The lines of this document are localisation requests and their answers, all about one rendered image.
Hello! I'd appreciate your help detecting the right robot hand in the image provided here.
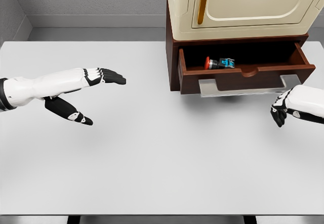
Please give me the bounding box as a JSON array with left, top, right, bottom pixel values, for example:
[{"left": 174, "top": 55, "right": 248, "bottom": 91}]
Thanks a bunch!
[{"left": 270, "top": 84, "right": 321, "bottom": 128}]

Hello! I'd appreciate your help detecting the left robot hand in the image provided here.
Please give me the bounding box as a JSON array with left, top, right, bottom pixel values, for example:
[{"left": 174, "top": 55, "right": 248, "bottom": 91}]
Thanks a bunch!
[{"left": 37, "top": 67, "right": 127, "bottom": 126}]

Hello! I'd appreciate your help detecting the red button switch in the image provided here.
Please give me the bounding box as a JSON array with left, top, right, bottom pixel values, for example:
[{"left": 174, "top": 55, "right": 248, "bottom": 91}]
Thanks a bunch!
[{"left": 204, "top": 56, "right": 235, "bottom": 70}]

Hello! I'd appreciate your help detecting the brown wooden drawer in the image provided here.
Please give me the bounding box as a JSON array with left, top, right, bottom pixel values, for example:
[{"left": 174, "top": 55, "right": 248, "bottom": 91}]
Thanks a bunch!
[{"left": 177, "top": 40, "right": 316, "bottom": 95}]

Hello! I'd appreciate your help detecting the grey translucent drawer handle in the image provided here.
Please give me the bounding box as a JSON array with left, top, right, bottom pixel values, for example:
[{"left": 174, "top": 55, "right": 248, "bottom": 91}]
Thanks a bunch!
[{"left": 198, "top": 74, "right": 302, "bottom": 98}]

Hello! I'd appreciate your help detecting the cream cabinet with gold handle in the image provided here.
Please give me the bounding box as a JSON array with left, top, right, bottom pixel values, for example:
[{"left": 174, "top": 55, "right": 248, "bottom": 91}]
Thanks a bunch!
[{"left": 167, "top": 0, "right": 324, "bottom": 41}]

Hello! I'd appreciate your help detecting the brown wooden cabinet frame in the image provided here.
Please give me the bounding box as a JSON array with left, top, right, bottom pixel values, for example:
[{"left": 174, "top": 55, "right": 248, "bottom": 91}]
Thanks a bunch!
[{"left": 166, "top": 0, "right": 310, "bottom": 92}]

